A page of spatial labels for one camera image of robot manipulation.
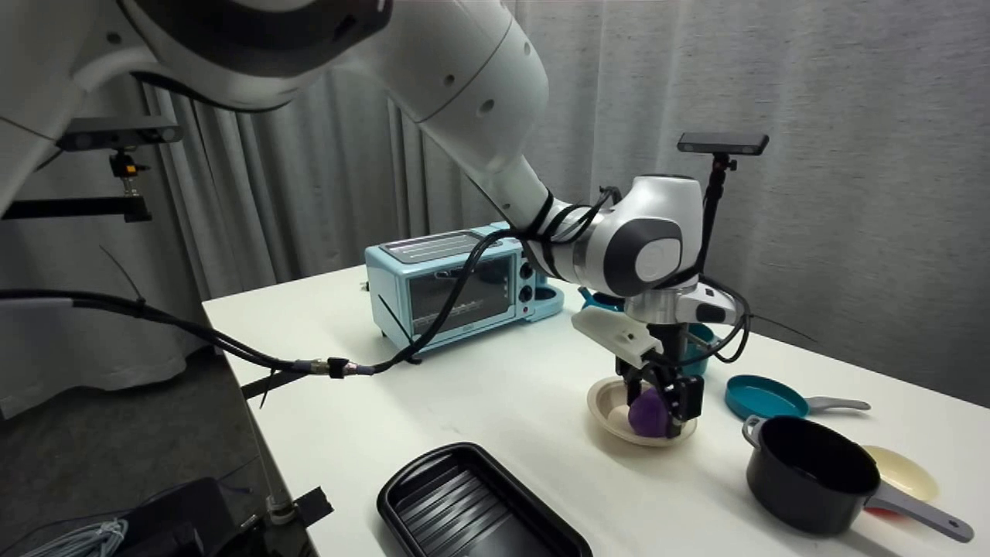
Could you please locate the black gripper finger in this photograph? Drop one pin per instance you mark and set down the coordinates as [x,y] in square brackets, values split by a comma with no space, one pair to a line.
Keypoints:
[632,391]
[689,399]

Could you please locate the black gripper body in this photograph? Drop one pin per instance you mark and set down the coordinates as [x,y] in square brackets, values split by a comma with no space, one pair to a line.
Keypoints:
[666,357]

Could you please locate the purple round toy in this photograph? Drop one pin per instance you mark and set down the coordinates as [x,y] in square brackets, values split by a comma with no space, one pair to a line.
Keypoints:
[649,416]

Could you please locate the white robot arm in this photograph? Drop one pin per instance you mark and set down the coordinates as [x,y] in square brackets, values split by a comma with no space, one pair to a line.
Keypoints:
[465,83]

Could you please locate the cream bowl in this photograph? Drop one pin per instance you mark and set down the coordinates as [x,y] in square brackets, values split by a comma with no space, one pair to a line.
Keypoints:
[606,412]

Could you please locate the teal cup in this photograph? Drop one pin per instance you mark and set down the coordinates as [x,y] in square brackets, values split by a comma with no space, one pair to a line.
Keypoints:
[700,351]
[599,301]

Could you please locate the black ridged tray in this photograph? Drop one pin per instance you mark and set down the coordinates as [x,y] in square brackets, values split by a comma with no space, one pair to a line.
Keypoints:
[465,506]

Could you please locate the light blue toaster oven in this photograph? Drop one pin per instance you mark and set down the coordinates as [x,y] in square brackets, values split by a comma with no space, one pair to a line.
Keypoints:
[453,289]

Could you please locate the cream plate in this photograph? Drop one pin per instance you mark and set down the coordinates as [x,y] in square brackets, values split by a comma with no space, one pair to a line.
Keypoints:
[907,473]

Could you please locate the grey curtain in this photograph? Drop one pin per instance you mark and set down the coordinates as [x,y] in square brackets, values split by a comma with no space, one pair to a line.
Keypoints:
[877,156]

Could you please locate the black bag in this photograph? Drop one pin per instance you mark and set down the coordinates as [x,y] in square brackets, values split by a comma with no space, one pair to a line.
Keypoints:
[173,516]

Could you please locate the clear plastic bag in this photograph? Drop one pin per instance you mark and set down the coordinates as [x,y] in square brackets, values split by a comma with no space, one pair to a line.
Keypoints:
[77,540]

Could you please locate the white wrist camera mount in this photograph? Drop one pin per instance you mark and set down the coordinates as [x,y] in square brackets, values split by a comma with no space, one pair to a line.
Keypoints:
[606,328]

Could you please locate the black camera on stand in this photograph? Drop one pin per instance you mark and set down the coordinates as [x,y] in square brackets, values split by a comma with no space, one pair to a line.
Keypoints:
[722,145]

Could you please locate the black camera on clamp arm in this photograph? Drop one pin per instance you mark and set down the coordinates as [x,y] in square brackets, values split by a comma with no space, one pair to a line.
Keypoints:
[120,132]

